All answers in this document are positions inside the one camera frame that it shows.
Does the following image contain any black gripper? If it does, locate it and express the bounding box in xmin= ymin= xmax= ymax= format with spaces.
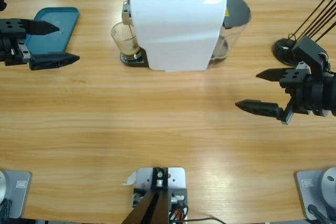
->
xmin=0 ymin=18 xmax=80 ymax=71
xmin=234 ymin=62 xmax=329 ymax=126

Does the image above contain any clear glass cup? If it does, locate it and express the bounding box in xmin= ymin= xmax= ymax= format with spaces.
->
xmin=110 ymin=22 xmax=143 ymax=61

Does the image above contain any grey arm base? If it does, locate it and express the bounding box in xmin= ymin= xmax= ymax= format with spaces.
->
xmin=0 ymin=170 xmax=33 ymax=219
xmin=293 ymin=166 xmax=336 ymax=221

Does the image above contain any white capsule coffee machine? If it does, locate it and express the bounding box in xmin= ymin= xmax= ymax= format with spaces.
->
xmin=121 ymin=0 xmax=228 ymax=73

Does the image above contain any teal plastic tray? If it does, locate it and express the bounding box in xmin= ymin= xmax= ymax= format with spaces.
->
xmin=24 ymin=7 xmax=80 ymax=56

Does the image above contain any black capsule holder with rods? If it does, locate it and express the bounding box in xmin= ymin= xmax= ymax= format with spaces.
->
xmin=272 ymin=0 xmax=336 ymax=66

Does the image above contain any clear water tank black lid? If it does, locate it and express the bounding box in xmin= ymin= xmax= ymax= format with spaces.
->
xmin=209 ymin=0 xmax=252 ymax=68

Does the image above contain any metal grille drip tray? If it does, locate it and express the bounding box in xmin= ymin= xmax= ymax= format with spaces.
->
xmin=120 ymin=50 xmax=149 ymax=67

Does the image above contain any white paper tab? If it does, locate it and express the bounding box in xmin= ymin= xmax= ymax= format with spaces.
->
xmin=122 ymin=171 xmax=138 ymax=187

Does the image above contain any multicolour wrist camera cable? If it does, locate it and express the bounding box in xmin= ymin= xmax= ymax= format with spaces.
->
xmin=318 ymin=52 xmax=336 ymax=75

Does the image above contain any white mount block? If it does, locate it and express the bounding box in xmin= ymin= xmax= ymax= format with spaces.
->
xmin=136 ymin=166 xmax=187 ymax=199

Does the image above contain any black base cable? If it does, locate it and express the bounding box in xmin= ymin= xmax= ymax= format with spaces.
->
xmin=307 ymin=204 xmax=333 ymax=224
xmin=0 ymin=199 xmax=13 ymax=219

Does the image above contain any black floor cable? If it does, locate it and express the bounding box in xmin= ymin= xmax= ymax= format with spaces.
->
xmin=187 ymin=217 xmax=227 ymax=224

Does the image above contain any orange black cable bundle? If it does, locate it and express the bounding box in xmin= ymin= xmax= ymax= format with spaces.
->
xmin=169 ymin=205 xmax=190 ymax=221

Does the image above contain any dark camera post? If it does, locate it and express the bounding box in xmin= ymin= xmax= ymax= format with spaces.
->
xmin=122 ymin=166 xmax=169 ymax=224

